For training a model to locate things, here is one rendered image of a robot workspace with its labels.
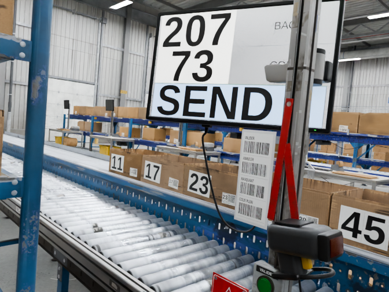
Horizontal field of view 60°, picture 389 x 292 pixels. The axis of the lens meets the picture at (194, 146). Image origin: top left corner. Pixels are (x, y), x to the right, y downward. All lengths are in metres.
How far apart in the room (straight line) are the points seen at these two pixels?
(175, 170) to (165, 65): 0.96
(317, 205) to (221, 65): 0.68
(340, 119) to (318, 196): 4.96
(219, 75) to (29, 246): 0.56
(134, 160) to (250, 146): 1.48
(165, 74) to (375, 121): 5.26
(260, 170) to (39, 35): 0.46
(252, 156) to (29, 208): 0.43
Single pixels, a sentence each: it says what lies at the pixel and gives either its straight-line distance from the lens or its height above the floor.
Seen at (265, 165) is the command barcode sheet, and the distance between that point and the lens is 0.69.
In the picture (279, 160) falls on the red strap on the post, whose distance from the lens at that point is 0.67.
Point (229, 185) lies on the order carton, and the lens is 1.55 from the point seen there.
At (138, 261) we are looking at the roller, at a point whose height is 0.75.
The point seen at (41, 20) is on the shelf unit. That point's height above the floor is 1.37.
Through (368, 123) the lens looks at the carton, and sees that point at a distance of 6.04.
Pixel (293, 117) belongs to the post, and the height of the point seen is 1.27.
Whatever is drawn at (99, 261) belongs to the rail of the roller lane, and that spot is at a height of 0.74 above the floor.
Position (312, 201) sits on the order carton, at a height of 1.01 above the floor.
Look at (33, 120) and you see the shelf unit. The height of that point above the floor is 1.23.
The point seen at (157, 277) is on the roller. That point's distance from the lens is 1.18.
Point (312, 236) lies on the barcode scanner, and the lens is 0.59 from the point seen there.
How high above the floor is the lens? 1.24
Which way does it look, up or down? 3 degrees down
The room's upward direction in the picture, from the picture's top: 5 degrees clockwise
